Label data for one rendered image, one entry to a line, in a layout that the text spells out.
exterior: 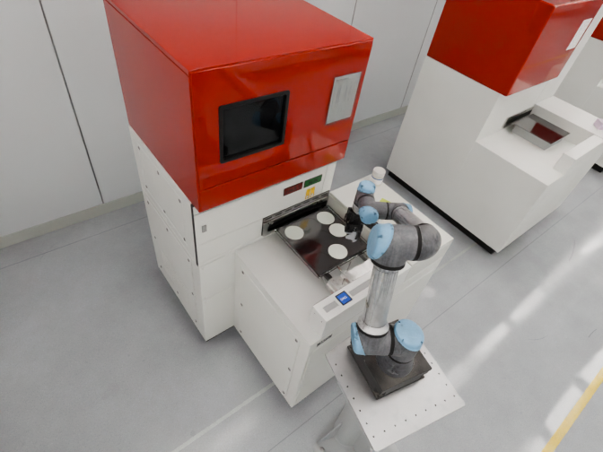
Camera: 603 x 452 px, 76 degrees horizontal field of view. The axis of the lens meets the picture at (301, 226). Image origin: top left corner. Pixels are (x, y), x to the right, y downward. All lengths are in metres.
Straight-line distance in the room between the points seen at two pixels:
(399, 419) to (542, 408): 1.56
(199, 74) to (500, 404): 2.57
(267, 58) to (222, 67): 0.18
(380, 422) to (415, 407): 0.16
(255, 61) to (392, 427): 1.42
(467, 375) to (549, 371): 0.61
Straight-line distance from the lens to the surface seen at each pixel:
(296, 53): 1.50
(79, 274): 3.15
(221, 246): 1.93
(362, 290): 1.79
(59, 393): 2.72
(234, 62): 1.36
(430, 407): 1.79
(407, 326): 1.53
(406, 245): 1.24
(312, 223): 2.09
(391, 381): 1.67
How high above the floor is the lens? 2.36
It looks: 45 degrees down
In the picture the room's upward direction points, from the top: 11 degrees clockwise
